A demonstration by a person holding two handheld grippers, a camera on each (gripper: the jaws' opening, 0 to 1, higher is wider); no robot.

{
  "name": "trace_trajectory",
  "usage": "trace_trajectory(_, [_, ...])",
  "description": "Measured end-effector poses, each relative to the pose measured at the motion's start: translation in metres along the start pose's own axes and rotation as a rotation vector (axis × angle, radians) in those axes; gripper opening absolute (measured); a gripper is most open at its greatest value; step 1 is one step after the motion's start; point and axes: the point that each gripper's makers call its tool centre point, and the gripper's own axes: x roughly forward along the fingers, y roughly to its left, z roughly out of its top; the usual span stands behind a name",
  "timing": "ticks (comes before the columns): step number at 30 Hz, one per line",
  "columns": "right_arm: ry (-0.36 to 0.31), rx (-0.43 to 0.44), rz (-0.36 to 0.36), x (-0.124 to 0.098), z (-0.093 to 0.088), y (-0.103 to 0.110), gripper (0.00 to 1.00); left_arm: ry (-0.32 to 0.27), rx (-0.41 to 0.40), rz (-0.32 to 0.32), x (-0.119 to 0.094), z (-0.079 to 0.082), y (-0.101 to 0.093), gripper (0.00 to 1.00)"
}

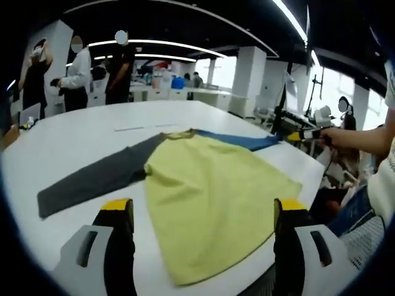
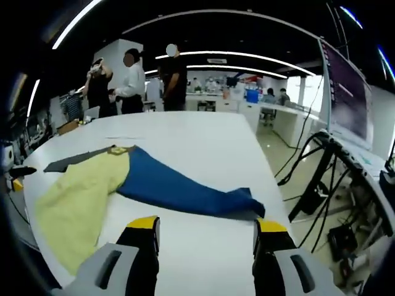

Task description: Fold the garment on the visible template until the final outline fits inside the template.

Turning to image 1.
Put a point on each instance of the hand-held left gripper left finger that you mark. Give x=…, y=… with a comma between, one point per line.
x=118, y=246

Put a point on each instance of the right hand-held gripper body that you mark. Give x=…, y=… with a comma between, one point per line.
x=329, y=142

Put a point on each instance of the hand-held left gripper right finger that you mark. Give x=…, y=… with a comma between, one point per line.
x=290, y=246

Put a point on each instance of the yellow blue grey garment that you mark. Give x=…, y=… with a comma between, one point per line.
x=210, y=191

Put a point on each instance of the person's right hand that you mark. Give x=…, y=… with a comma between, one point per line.
x=334, y=135

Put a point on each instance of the white desk device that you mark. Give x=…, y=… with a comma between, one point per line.
x=323, y=114

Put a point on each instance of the person's white printed shirt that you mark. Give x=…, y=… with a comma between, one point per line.
x=384, y=185

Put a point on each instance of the person's blue jeans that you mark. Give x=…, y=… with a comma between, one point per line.
x=355, y=212

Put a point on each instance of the grey mesh chair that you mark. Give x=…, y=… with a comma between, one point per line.
x=367, y=243

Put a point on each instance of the white counter cabinets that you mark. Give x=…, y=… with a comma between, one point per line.
x=210, y=95

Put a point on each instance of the ceiling light strip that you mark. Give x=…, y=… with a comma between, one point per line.
x=166, y=56
x=291, y=17
x=139, y=40

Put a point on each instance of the blue container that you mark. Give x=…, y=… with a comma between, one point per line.
x=178, y=83

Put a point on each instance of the cardboard box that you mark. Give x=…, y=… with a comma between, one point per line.
x=10, y=135

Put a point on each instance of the silver laptop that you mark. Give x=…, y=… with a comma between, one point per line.
x=29, y=112

